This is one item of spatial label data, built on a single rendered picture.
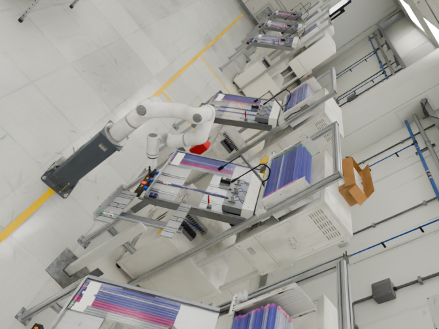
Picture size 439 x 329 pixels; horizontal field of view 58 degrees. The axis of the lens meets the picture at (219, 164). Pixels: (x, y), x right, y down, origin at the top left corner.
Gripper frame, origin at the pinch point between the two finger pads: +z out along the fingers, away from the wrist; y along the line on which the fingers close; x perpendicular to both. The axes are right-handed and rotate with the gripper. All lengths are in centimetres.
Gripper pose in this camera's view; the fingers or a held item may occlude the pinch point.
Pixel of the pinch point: (151, 173)
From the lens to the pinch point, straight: 292.0
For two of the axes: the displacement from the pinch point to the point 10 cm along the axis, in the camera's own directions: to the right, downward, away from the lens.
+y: -2.2, 4.8, -8.5
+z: -1.2, 8.5, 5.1
